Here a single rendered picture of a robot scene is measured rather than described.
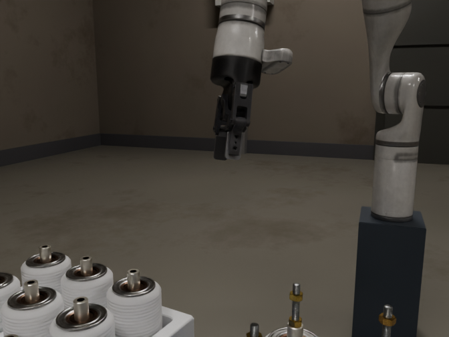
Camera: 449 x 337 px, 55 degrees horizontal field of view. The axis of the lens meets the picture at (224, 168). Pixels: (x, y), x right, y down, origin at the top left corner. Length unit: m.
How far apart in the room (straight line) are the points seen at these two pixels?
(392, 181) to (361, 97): 2.70
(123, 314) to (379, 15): 0.73
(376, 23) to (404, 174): 0.33
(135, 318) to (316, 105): 3.13
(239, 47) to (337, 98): 3.11
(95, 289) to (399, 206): 0.66
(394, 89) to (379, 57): 0.08
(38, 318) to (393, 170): 0.76
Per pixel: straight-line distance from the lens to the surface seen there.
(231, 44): 0.63
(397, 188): 1.03
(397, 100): 1.00
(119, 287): 0.80
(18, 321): 0.79
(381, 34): 0.96
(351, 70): 3.71
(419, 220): 1.08
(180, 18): 4.13
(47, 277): 0.93
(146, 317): 0.79
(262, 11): 0.67
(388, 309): 0.57
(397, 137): 1.01
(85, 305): 0.71
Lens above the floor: 0.60
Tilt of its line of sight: 11 degrees down
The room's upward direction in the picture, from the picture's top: straight up
